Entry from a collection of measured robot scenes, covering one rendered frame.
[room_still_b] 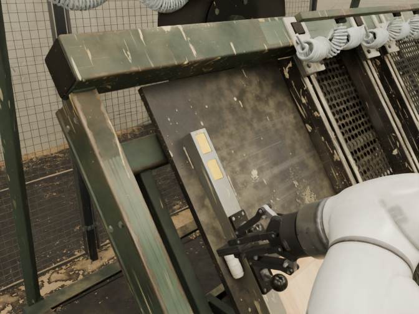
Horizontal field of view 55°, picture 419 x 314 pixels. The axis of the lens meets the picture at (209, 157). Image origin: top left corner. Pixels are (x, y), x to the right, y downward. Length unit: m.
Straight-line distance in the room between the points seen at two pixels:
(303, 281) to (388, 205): 0.64
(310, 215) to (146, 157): 0.48
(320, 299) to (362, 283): 0.05
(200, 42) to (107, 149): 0.37
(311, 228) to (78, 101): 0.51
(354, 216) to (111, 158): 0.49
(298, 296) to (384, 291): 0.65
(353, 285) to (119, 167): 0.52
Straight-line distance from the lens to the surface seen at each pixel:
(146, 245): 0.82
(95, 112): 0.85
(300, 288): 1.13
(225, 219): 0.97
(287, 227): 0.65
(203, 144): 0.97
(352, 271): 0.48
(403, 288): 0.49
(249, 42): 1.15
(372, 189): 0.55
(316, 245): 0.62
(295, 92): 1.33
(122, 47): 0.89
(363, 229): 0.52
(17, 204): 1.53
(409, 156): 1.69
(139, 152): 0.96
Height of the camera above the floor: 2.00
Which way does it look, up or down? 23 degrees down
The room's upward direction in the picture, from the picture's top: straight up
